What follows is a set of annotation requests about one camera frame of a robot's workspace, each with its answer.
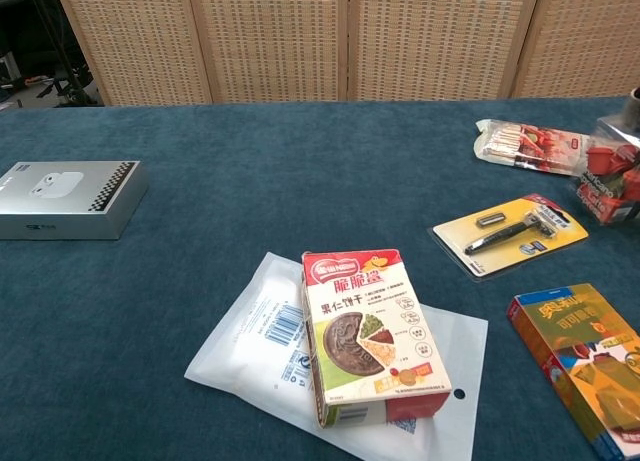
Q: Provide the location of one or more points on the bamboo skewers pack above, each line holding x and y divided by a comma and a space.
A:
525, 146

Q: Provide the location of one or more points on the blue felt table cover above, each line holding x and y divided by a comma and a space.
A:
250, 181

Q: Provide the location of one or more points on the red white biscuit box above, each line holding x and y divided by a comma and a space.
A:
370, 336

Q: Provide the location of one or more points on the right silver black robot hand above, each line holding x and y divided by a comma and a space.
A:
635, 103

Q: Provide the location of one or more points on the orange yellow snack box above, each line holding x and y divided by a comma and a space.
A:
585, 361

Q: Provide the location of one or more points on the small transparent box red capsules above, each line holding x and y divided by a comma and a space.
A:
607, 181

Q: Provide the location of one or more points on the black tripod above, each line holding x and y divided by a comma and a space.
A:
65, 66

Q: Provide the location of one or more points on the white plastic pouch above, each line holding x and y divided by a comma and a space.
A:
250, 351

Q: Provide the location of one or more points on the silver earbuds box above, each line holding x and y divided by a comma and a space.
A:
65, 201

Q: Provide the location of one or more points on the yellow razor blister pack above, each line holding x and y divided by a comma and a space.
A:
505, 241

